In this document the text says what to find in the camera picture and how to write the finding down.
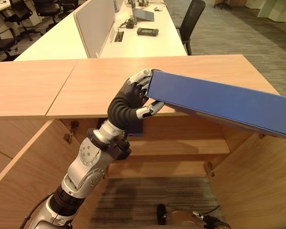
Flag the wooden cabinet door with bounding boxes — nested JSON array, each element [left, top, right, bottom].
[[209, 132, 286, 229], [0, 119, 108, 229]]

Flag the black handheld device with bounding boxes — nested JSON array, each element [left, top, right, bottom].
[[136, 27, 160, 37]]

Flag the metal door hinge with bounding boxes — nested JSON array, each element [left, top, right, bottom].
[[63, 120, 81, 144], [205, 161, 216, 178]]

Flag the dark blue folder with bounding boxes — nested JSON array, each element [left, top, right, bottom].
[[127, 119, 144, 137]]

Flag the white office desk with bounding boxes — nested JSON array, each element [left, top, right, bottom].
[[99, 0, 188, 59], [14, 4, 89, 62]]

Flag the open wooden office cabinet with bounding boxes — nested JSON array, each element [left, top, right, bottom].
[[45, 54, 281, 178]]

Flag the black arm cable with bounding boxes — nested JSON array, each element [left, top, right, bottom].
[[19, 192, 56, 229]]

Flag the small gadget with cables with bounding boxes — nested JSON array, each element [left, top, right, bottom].
[[118, 17, 138, 30]]

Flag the black mesh office chair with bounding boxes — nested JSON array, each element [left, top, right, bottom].
[[175, 0, 207, 56]]

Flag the closed wooden cabinet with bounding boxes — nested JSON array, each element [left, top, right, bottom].
[[0, 59, 78, 184]]

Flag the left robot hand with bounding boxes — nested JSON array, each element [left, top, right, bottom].
[[107, 68, 165, 127]]

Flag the white low furniture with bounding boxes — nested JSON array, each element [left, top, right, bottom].
[[256, 0, 286, 37]]

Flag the desk cable port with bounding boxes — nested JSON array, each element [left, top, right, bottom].
[[114, 31, 125, 43]]

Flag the open laptop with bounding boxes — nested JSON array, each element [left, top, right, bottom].
[[130, 0, 155, 22]]

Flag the grey desk divider panel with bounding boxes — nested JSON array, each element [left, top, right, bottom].
[[73, 0, 116, 59]]

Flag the wooden cabinet shelf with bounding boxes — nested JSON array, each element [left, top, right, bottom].
[[126, 139, 231, 156]]

